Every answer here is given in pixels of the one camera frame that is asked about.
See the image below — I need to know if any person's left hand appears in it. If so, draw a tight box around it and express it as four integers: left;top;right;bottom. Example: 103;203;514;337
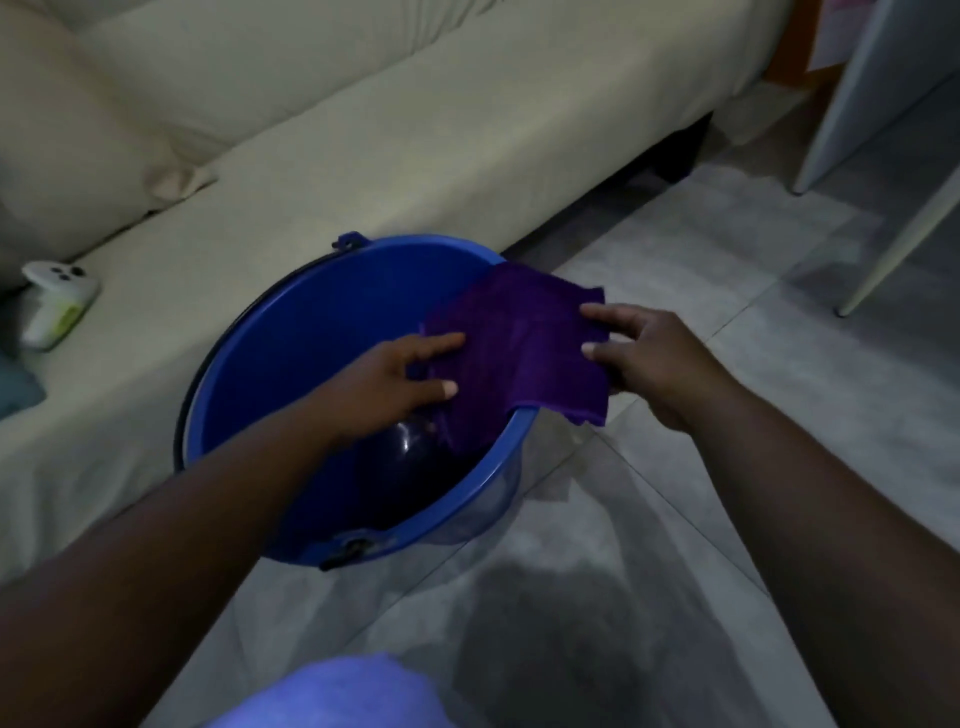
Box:
318;331;468;450

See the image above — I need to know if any person's right hand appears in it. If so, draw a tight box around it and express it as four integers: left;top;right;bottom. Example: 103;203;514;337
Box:
579;301;740;435

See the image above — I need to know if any purple cloth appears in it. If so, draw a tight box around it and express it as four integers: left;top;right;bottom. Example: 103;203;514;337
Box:
406;262;610;456

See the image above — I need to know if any person's left forearm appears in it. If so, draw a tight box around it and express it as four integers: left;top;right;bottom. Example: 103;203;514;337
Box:
0;390;348;728

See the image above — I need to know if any person's right forearm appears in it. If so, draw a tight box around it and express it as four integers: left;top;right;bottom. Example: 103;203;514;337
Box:
684;375;960;728

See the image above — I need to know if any blue plastic bucket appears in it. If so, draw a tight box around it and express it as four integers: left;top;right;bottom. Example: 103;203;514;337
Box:
174;232;540;571

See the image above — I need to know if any cream sofa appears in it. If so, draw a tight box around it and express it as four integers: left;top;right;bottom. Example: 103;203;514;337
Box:
0;0;796;586

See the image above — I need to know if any person's blue clothing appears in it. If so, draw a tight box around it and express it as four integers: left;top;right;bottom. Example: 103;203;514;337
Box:
204;652;459;728

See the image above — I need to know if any grey table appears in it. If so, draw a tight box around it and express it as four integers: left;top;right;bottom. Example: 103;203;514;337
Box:
793;0;960;319

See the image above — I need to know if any white game controller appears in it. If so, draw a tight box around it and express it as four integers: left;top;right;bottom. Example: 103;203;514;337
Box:
19;260;102;352

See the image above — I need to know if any teal cloth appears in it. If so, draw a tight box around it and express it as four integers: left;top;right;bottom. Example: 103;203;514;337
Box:
0;351;48;418

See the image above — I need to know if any cream sofa cushion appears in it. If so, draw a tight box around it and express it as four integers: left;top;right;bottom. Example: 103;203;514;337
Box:
0;0;219;290

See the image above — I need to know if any black bucket handle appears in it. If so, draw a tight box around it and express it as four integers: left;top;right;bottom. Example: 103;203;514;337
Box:
172;246;376;573

